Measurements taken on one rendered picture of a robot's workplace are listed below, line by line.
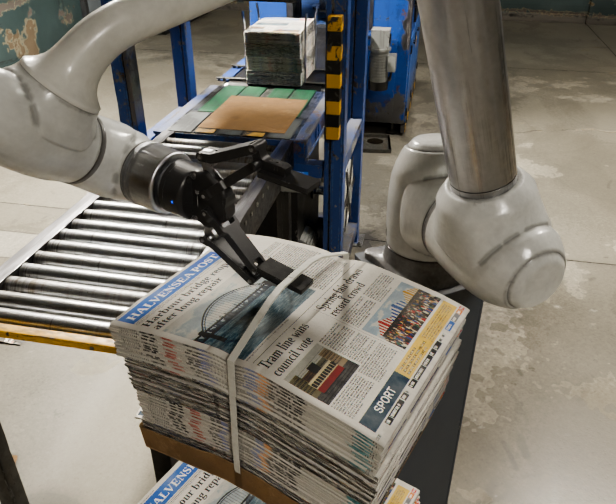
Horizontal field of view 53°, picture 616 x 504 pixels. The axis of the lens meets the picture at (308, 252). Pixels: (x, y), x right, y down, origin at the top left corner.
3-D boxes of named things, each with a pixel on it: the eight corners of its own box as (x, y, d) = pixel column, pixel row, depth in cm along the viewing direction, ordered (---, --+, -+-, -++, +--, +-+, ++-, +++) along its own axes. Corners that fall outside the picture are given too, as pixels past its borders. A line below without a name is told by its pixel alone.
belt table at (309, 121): (305, 164, 247) (305, 140, 242) (155, 151, 259) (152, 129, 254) (335, 110, 306) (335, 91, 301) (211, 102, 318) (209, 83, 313)
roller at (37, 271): (190, 290, 160) (184, 305, 157) (28, 270, 168) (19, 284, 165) (186, 278, 156) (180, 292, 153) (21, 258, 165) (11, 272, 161)
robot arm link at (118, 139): (154, 215, 90) (90, 197, 78) (81, 184, 97) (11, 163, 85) (180, 146, 90) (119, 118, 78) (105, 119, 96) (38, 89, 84)
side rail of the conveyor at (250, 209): (160, 400, 137) (153, 359, 131) (138, 396, 138) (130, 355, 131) (294, 168, 249) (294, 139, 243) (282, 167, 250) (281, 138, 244)
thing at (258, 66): (302, 87, 307) (301, 32, 294) (244, 83, 312) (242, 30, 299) (316, 68, 339) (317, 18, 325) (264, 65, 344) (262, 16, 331)
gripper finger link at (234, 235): (204, 207, 79) (199, 212, 80) (256, 277, 80) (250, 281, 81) (223, 196, 82) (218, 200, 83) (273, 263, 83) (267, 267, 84)
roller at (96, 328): (156, 349, 142) (147, 350, 138) (-23, 324, 151) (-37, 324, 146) (159, 328, 143) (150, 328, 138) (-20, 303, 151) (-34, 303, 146)
